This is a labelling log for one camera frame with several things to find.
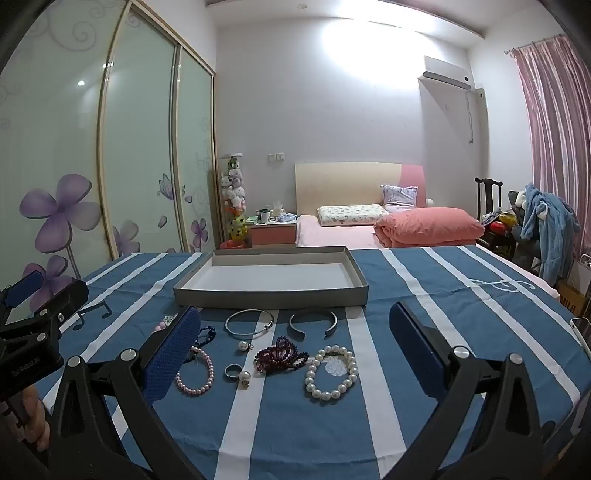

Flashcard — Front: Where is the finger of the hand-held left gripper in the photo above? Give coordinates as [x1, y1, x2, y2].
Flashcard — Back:
[23, 278, 89, 329]
[0, 271, 47, 319]

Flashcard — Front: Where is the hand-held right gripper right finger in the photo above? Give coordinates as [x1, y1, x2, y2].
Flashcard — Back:
[389, 301, 560, 480]

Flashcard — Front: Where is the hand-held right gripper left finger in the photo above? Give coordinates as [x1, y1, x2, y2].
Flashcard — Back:
[46, 306, 218, 480]

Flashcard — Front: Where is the pink pearl bracelet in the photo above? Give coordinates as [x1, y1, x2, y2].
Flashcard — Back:
[175, 347, 216, 397]

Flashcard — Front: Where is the silver ring with pearl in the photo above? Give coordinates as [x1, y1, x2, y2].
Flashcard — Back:
[224, 363, 252, 387]

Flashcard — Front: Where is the thin silver bangle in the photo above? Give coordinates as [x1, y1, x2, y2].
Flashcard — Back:
[225, 308, 276, 336]

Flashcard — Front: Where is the dark red bead bracelet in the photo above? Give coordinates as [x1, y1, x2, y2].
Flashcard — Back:
[253, 336, 309, 377]

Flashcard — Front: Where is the white pearl bracelet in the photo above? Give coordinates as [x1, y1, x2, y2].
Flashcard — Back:
[303, 345, 359, 401]

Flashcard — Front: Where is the grey cardboard box tray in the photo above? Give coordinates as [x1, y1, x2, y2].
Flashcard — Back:
[173, 246, 369, 309]

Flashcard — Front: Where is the person's left hand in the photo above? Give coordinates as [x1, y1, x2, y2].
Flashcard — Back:
[0, 384, 51, 454]

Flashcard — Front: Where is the salmon folded duvet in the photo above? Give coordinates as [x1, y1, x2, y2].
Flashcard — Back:
[373, 207, 485, 247]

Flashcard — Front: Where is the bed with pink sheet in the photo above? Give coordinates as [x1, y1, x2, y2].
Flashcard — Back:
[295, 215, 478, 249]

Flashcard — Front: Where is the blue white striped tablecloth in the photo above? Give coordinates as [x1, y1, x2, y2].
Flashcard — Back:
[34, 244, 591, 480]

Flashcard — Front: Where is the white patterned pillow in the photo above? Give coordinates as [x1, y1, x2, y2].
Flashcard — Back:
[316, 204, 391, 228]

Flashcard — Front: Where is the colourful clutter on chair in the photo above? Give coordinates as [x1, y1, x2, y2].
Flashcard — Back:
[481, 210, 520, 237]

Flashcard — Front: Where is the purple pillow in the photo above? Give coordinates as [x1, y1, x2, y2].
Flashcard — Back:
[380, 185, 419, 213]

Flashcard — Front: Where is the pink white nightstand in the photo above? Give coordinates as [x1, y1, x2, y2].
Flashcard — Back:
[249, 217, 297, 248]

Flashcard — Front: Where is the clear tube of plush toys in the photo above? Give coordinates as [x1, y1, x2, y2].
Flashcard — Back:
[218, 154, 247, 250]

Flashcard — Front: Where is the flower print sliding wardrobe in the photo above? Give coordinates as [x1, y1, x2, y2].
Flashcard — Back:
[0, 0, 218, 296]

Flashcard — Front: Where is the dark wooden chair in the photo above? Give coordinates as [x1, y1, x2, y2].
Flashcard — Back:
[475, 178, 517, 259]

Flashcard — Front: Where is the blue fleece robe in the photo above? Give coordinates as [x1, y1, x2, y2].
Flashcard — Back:
[521, 184, 581, 288]

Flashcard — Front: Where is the beige pink headboard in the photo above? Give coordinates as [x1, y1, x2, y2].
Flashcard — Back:
[294, 161, 426, 219]

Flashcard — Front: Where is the pink curtain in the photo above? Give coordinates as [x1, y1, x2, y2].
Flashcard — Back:
[510, 34, 591, 296]

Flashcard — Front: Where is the white air conditioner pipe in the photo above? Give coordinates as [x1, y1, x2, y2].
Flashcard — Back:
[465, 87, 486, 144]

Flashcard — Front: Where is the white air conditioner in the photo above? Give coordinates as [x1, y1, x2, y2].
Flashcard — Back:
[422, 56, 472, 89]

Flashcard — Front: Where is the curtain rod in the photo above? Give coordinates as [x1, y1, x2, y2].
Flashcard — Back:
[504, 39, 561, 56]

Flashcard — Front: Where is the white wire rack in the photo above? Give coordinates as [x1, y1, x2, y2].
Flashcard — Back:
[570, 254, 591, 349]

